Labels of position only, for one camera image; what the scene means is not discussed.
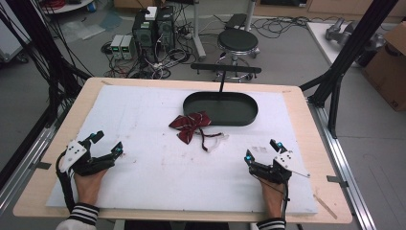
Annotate black computer tower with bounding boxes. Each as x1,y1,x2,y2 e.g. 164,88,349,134
131,11,158,61
155,5,176,53

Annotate grey tape piece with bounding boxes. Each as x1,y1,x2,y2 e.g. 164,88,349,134
326,174,350,189
34,161,53,171

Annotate aluminium rail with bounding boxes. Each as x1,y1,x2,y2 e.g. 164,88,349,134
306,98,379,230
0,104,72,216

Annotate black metal frame post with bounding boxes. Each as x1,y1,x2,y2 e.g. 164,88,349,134
299,0,400,140

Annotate brown cardboard box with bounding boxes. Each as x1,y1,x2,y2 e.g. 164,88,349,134
361,20,406,112

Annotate dark red striped bow tie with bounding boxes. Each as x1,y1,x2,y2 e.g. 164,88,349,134
168,110,231,153

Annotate thin wooden stick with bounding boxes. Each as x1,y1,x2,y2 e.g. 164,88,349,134
312,193,339,220

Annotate black frame post with cables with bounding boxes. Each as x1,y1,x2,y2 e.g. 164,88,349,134
0,0,94,129

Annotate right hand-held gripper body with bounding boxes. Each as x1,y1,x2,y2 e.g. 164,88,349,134
249,149,303,186

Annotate clear plastic sheet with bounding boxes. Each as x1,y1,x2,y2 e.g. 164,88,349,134
60,19,107,42

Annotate grey bench power supply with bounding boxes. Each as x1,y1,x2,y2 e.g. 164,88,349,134
109,34,125,60
121,34,137,60

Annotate thin metal rod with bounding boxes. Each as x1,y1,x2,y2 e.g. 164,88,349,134
290,169,311,179

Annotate person's left hand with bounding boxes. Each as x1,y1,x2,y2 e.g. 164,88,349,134
73,169,108,208

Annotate flat black device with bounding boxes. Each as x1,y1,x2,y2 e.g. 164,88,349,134
224,12,249,31

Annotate black oval tray hanger stand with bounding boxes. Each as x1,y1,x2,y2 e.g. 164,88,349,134
182,62,262,127

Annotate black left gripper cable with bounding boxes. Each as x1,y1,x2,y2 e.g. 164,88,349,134
55,152,77,214

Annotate white box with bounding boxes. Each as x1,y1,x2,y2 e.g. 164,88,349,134
144,6,159,22

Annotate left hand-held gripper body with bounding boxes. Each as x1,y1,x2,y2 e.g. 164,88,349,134
58,139,116,177

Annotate black round stool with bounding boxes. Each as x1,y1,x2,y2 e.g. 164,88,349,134
214,28,261,82

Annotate grey desk leg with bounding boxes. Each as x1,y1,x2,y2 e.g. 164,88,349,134
191,0,208,62

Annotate white foam mat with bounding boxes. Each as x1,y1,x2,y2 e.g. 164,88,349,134
45,83,320,216

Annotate person's right hand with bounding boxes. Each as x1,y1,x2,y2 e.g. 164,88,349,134
259,179,287,220

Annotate tangle of floor cables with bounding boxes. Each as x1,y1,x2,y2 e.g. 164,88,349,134
101,18,196,80

